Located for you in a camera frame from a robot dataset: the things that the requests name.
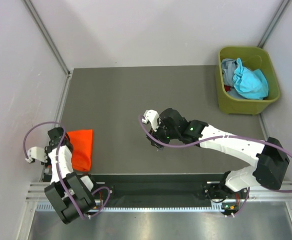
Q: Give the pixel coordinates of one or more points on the light blue t shirt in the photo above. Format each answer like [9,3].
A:
[248,84]

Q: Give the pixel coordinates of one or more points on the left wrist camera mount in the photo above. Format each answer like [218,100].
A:
[36,154]

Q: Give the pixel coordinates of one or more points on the grey blue t shirt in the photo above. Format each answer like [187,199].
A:
[228,67]

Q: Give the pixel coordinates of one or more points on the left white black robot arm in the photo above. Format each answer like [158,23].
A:
[68,193]

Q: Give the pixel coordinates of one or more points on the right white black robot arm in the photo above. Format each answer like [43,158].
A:
[267,164]

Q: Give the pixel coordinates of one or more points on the olive green plastic bin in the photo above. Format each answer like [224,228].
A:
[253,58]

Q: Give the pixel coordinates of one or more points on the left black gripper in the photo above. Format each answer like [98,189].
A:
[45,149]

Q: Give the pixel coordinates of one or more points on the red garment in bin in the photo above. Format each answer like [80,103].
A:
[227,88]

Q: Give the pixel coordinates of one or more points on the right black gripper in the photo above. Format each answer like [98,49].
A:
[157,135]

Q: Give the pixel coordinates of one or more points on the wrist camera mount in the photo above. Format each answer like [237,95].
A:
[36,154]
[152,117]

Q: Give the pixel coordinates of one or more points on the orange t shirt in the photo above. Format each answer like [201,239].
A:
[82,141]

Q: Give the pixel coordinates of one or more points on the grey slotted cable duct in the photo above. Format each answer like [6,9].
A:
[212,208]

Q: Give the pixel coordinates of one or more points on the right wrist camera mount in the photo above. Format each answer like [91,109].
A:
[152,117]

